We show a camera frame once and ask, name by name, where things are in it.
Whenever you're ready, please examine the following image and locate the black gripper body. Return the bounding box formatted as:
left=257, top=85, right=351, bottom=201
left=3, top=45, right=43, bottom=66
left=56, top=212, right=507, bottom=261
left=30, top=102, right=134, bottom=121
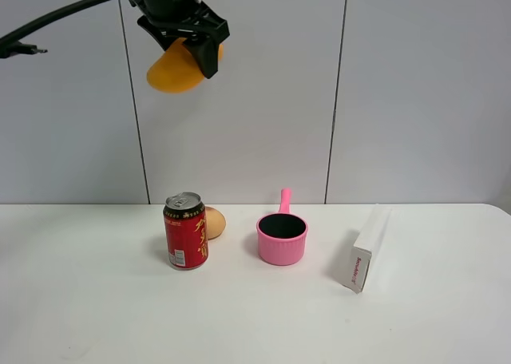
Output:
left=129, top=0, right=208, bottom=30

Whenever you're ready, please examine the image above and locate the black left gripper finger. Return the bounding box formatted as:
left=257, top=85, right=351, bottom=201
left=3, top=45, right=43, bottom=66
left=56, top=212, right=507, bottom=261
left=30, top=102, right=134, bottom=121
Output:
left=175, top=2, right=230, bottom=79

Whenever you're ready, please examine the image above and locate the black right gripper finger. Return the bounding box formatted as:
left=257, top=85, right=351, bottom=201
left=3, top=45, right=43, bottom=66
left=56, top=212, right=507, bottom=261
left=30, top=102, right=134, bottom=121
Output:
left=137, top=15, right=176, bottom=51

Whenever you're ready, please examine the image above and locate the yellow mango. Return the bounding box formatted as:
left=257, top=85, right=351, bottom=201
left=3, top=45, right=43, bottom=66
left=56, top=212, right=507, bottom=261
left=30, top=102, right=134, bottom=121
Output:
left=146, top=38, right=205, bottom=93

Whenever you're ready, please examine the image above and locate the red drink can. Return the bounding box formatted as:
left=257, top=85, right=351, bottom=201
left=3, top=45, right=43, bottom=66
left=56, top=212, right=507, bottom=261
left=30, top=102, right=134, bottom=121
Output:
left=163, top=192, right=209, bottom=270

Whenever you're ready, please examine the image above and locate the brown egg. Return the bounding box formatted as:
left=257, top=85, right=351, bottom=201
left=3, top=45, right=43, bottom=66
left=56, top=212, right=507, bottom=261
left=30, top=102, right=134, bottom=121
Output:
left=205, top=207, right=226, bottom=240

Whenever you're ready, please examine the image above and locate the pink toy saucepan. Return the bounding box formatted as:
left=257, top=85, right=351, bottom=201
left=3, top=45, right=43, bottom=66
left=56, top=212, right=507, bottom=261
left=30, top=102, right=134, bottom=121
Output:
left=256, top=188, right=308, bottom=266

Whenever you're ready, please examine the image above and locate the white cardboard box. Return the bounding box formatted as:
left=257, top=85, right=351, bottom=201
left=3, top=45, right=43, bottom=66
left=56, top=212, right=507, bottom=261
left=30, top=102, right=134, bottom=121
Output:
left=342, top=204, right=391, bottom=294

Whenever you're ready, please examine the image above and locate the black cable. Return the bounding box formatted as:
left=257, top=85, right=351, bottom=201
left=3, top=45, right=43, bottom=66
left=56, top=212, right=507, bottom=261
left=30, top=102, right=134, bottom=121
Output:
left=0, top=0, right=173, bottom=60

